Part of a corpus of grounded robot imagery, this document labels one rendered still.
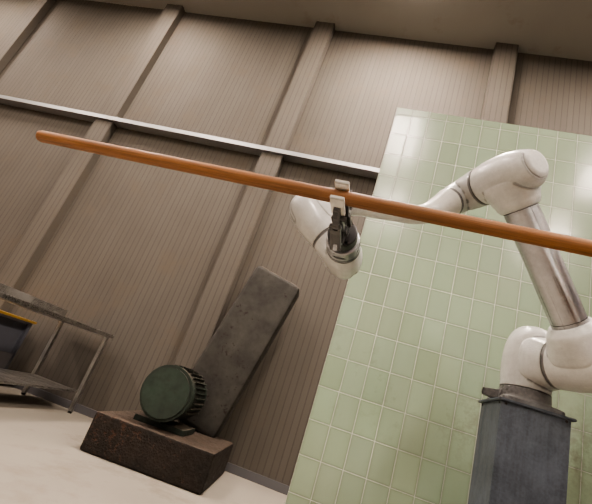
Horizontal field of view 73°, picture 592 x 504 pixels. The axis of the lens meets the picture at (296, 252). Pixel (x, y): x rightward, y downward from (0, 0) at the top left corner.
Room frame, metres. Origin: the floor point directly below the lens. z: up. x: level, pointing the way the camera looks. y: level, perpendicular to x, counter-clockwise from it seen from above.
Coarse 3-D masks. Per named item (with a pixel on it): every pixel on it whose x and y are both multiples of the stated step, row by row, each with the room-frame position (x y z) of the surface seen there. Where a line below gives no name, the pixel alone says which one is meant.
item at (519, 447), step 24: (504, 408) 1.24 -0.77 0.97; (528, 408) 1.23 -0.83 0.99; (480, 432) 1.41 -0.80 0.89; (504, 432) 1.24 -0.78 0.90; (528, 432) 1.23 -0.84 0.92; (552, 432) 1.21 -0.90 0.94; (480, 456) 1.37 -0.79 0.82; (504, 456) 1.24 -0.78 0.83; (528, 456) 1.22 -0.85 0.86; (552, 456) 1.21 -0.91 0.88; (480, 480) 1.34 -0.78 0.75; (504, 480) 1.24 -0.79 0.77; (528, 480) 1.22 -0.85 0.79; (552, 480) 1.21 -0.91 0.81
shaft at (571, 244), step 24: (72, 144) 0.89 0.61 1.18; (96, 144) 0.87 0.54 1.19; (168, 168) 0.84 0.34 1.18; (192, 168) 0.81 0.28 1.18; (216, 168) 0.79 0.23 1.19; (288, 192) 0.76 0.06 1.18; (312, 192) 0.74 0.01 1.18; (336, 192) 0.72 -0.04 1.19; (408, 216) 0.69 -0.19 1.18; (432, 216) 0.67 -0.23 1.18; (456, 216) 0.66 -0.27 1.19; (528, 240) 0.63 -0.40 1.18; (552, 240) 0.62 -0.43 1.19; (576, 240) 0.61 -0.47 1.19
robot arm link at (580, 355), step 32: (512, 160) 0.92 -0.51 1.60; (544, 160) 0.91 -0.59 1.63; (480, 192) 1.05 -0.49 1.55; (512, 192) 0.96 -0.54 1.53; (544, 224) 0.99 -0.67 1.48; (544, 256) 1.02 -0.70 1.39; (544, 288) 1.06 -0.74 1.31; (576, 320) 1.05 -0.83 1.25; (544, 352) 1.19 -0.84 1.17; (576, 352) 1.07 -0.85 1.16; (576, 384) 1.12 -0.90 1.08
